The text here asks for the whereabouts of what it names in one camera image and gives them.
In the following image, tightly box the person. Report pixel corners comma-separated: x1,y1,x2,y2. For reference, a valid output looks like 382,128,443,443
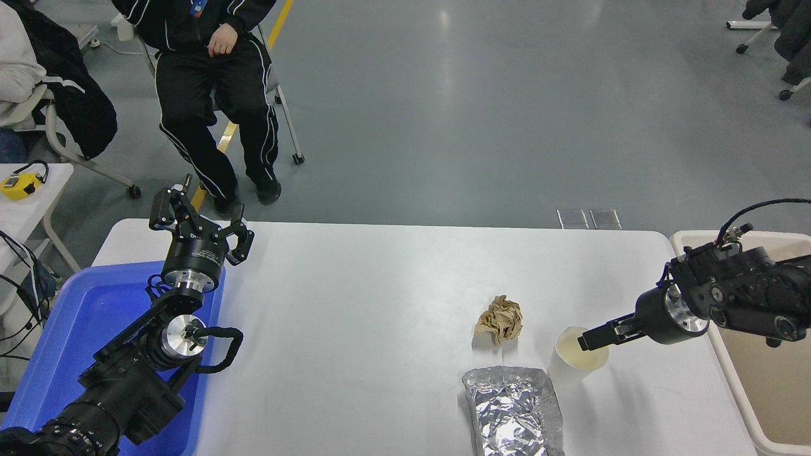
741,0,811,87
0,0,47,164

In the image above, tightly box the person's left hand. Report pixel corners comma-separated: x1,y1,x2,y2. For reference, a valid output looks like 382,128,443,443
207,23,241,58

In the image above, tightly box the blue plastic tray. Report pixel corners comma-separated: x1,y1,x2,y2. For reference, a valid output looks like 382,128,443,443
0,260,226,456

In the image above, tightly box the beige frame wheeled chair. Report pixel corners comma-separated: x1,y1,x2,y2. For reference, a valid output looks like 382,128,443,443
0,85,143,200

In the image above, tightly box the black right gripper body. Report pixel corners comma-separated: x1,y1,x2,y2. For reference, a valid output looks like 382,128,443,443
635,284,684,346

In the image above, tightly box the white paper cup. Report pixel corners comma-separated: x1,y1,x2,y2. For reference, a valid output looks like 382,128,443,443
548,326,611,388

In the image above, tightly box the crumpled tan paper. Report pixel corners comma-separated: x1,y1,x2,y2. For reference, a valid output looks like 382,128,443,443
474,294,525,346

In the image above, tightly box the black jacket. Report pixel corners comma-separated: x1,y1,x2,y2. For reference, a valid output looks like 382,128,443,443
3,0,118,162

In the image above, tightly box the silver foil tray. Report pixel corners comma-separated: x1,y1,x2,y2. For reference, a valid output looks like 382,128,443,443
461,365,566,456

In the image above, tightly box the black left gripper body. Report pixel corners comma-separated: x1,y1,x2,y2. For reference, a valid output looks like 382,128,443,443
162,236,229,281

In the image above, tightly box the white side table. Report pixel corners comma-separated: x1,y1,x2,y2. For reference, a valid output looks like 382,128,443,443
0,163,81,274

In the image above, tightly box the large pale bin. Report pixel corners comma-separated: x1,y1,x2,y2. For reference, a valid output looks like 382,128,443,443
670,230,811,456

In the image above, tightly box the grey wheeled chair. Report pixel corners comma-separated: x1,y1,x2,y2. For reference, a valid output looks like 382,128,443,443
136,19,307,167

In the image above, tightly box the white wheeled chair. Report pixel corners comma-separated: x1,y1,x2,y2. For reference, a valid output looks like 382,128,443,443
725,19,811,103

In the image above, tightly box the yellow handheld device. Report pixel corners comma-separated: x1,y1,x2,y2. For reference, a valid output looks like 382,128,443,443
0,160,51,202

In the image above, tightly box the metal floor plate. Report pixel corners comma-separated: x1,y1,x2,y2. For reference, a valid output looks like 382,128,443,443
556,209,591,231
589,209,623,231

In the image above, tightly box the black cable bundle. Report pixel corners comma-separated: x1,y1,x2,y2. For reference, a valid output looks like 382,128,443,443
0,231,59,363

